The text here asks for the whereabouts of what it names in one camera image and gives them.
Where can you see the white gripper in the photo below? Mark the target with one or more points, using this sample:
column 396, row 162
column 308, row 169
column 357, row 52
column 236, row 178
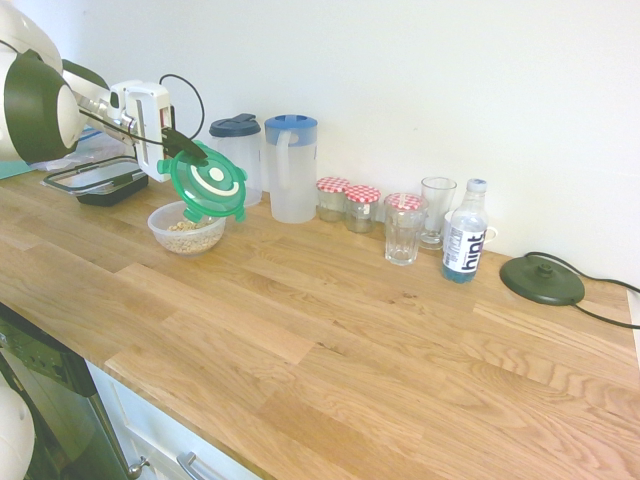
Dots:
column 145, row 115

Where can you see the green round container lid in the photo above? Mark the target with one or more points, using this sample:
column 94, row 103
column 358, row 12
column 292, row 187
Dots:
column 210, row 190

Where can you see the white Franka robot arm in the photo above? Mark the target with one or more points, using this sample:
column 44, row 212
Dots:
column 35, row 110

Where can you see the clear pitcher dark blue lid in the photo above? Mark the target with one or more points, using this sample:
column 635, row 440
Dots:
column 240, row 150

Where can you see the black container clear lid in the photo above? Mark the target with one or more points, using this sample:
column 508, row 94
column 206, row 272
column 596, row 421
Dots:
column 100, row 185

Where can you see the clear pitcher light blue lid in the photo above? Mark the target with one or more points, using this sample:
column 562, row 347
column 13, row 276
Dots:
column 292, row 190

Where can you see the glass jar red checked lid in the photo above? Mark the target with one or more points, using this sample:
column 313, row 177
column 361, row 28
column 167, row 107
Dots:
column 331, row 197
column 402, row 200
column 361, row 215

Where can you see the clear plastic zip bag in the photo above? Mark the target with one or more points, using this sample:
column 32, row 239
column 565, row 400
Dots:
column 95, row 145

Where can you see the clear bowl with nuts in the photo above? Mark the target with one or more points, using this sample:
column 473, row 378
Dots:
column 187, row 237

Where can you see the teal flat sheet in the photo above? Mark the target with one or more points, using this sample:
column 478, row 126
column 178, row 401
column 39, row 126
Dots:
column 12, row 170

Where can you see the ribbed glass tumbler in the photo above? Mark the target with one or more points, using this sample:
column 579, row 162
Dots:
column 404, row 240

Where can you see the tall footed drinking glass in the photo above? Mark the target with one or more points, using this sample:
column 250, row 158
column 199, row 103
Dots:
column 437, row 210

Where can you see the stainless steel dishwasher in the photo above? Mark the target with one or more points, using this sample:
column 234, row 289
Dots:
column 45, row 390

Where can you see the hint water bottle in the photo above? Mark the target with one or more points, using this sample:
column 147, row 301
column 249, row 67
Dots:
column 465, row 240

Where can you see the white mug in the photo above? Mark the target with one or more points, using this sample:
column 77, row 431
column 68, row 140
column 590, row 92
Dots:
column 492, row 233

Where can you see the silver cabinet knob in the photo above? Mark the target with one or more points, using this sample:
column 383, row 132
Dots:
column 137, row 467

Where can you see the black kettle base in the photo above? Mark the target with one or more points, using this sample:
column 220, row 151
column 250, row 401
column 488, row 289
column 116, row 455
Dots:
column 542, row 287

